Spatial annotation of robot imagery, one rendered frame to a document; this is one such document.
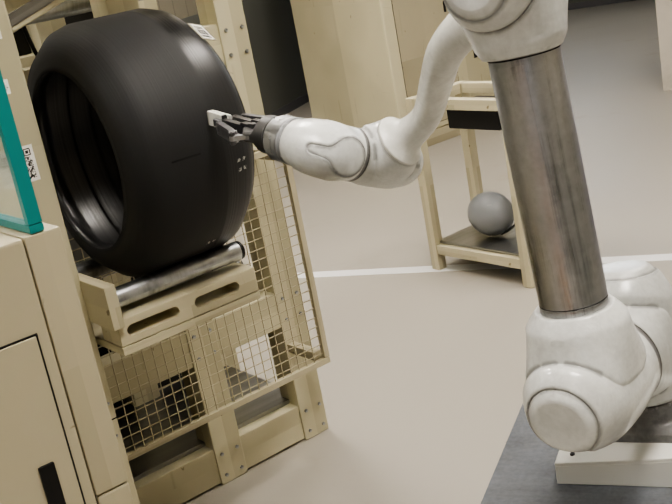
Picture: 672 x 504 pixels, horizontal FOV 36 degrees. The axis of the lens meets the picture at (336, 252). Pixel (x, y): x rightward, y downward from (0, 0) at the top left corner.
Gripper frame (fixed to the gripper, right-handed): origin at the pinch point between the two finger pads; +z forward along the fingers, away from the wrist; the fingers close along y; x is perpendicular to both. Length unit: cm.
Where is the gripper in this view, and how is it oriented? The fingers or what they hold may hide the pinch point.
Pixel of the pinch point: (219, 120)
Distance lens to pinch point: 215.6
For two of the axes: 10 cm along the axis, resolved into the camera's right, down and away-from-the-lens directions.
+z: -6.4, -2.5, 7.3
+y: -7.7, 3.2, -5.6
